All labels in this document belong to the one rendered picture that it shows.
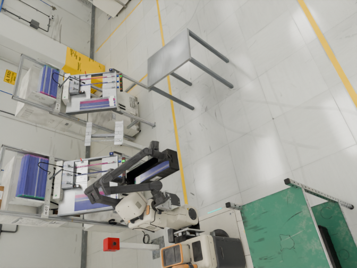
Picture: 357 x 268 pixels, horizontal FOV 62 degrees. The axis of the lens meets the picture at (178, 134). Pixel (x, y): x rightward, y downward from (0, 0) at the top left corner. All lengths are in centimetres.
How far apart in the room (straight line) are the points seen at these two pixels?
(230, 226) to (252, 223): 94
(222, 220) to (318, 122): 130
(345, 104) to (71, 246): 442
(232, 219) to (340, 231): 96
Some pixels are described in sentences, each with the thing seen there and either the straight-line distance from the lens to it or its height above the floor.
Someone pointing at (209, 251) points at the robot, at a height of 78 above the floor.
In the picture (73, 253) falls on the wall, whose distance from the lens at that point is 543.
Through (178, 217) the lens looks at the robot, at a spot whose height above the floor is 90.
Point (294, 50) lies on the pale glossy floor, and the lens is 353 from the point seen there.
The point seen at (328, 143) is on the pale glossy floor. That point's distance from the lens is 295.
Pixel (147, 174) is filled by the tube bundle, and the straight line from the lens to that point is 267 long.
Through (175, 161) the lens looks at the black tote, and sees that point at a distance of 244.
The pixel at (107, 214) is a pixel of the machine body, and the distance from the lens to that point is 394.
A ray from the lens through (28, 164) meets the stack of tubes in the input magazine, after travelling 378.
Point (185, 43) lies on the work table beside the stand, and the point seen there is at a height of 80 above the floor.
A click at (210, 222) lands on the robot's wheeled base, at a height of 28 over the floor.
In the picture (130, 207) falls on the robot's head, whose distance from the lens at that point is 226.
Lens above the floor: 267
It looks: 40 degrees down
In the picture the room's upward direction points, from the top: 68 degrees counter-clockwise
